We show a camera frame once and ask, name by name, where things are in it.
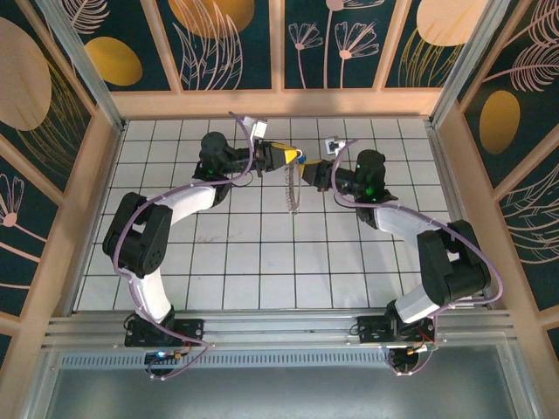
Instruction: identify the grey metal sheet panel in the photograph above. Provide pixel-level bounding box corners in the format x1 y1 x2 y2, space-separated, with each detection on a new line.
17 344 541 419

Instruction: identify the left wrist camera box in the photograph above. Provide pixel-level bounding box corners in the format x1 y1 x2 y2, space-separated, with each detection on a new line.
241 114 270 141

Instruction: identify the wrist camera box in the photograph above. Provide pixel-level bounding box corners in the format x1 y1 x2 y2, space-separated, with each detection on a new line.
241 114 270 141
325 135 351 157

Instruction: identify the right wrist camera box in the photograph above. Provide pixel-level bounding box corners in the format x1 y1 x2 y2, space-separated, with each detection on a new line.
325 135 351 157

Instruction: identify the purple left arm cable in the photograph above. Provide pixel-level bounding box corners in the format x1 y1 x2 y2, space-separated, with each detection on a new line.
112 111 259 383

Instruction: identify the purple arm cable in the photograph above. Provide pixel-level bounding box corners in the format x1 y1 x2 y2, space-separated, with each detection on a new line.
330 138 506 378
112 111 259 383

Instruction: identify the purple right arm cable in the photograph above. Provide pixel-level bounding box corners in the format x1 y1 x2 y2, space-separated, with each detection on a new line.
330 138 506 378

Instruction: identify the aluminium side rail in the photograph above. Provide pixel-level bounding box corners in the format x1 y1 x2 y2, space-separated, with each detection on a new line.
425 121 486 306

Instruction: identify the aluminium corner post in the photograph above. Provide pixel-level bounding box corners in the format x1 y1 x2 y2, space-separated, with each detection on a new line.
430 0 503 127
37 0 128 134

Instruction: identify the aluminium extrusion rail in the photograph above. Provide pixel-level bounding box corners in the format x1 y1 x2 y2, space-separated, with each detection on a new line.
41 307 523 350

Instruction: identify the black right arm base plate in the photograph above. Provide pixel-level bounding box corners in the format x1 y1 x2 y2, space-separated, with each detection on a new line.
355 314 438 350

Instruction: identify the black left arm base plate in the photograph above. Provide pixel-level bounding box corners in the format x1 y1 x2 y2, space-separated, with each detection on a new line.
124 312 206 349

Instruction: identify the slotted grey cable duct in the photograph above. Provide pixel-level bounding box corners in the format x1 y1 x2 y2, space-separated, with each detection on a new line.
59 351 394 368

